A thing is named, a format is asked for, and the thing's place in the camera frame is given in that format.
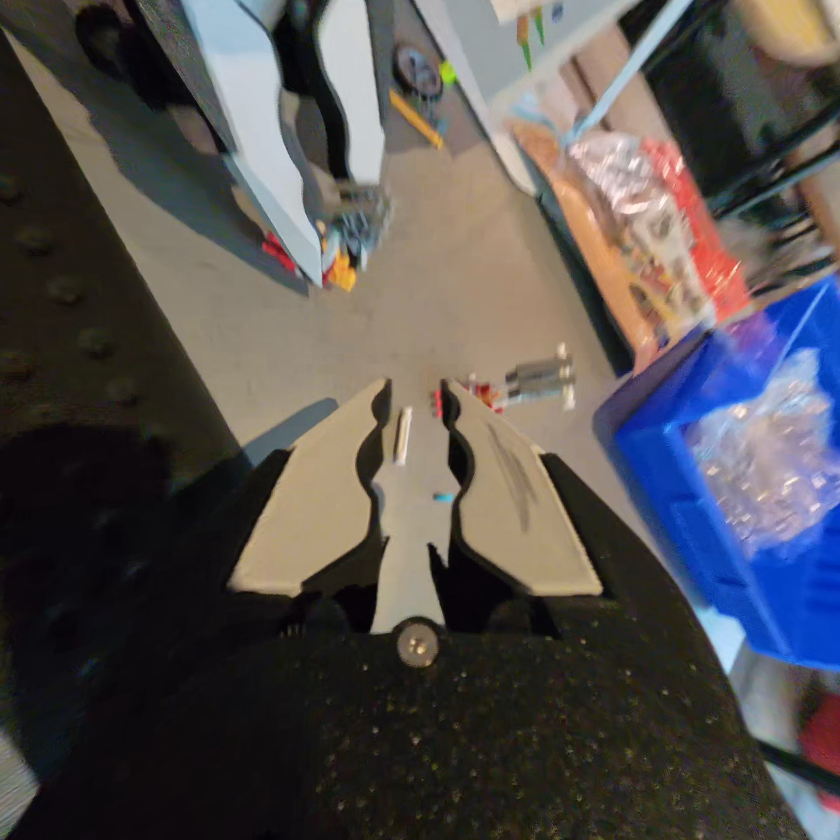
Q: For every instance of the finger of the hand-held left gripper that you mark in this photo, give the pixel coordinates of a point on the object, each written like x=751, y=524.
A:
x=256, y=118
x=358, y=85

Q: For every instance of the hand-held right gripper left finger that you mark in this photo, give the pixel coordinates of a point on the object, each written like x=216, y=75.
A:
x=308, y=518

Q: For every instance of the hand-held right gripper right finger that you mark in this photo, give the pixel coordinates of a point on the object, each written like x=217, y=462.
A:
x=525, y=525

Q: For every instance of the white toy rod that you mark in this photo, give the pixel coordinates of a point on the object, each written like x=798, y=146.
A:
x=402, y=436

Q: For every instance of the grey red yellow toy assembly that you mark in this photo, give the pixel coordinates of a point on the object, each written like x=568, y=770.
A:
x=354, y=223
x=538, y=380

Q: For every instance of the toy wheel with grey hub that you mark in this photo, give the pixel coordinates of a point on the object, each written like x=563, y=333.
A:
x=417, y=69

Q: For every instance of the yellow toy rod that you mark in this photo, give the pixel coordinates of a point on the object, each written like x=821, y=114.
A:
x=417, y=119

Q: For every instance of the grey toy connector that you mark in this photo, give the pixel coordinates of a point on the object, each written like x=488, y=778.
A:
x=434, y=111

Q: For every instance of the green toy connector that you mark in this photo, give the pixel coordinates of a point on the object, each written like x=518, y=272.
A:
x=448, y=71

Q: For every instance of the instruction sheet on white stand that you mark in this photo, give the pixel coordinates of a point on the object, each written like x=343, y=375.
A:
x=485, y=65

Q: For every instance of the blue plastic bin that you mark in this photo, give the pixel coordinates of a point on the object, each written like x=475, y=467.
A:
x=656, y=459

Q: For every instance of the clear plastic bag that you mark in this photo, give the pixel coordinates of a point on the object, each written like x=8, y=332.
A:
x=768, y=446

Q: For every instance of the toy parts bag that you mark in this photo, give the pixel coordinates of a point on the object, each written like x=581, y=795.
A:
x=630, y=229

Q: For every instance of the black metal frame rack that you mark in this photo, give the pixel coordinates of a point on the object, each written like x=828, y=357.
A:
x=754, y=131

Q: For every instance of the pale wooden stand with post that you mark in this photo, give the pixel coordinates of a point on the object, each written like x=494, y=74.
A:
x=787, y=26

